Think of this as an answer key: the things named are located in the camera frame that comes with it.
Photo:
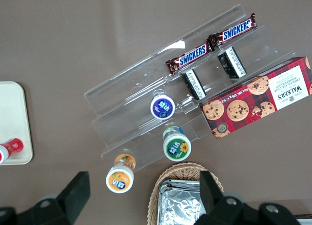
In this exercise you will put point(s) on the orange gum bottle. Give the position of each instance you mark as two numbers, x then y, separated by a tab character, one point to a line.
120	179

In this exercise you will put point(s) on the clear acrylic stepped stand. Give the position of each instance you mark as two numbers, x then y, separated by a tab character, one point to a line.
126	100

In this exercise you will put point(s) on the red gum bottle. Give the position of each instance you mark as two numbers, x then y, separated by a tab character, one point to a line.
13	147

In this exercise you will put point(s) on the green gum bottle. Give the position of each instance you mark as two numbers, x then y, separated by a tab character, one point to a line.
176	147

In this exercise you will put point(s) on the stack of foil trays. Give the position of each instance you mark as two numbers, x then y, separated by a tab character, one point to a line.
180	203

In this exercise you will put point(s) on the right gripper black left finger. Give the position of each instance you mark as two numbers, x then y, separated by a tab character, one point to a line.
73	198

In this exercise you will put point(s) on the blue gum bottle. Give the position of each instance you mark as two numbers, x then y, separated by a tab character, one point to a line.
162	107

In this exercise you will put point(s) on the Snickers chocolate bar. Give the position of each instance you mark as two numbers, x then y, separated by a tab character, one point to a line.
190	56
234	31

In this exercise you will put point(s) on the white rectangular snack tray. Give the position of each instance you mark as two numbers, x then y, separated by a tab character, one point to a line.
306	222

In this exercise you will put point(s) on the red Walkers cookie box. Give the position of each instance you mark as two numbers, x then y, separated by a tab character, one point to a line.
258	98

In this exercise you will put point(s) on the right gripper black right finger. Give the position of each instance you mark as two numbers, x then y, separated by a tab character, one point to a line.
219	210

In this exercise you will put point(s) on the light tan wicker basket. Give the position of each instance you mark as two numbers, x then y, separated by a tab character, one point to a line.
180	170

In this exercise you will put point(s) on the beige plastic tray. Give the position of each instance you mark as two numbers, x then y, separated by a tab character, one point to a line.
12	117

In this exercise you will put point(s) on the small black gum box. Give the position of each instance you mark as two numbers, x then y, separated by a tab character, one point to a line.
231	62
193	84

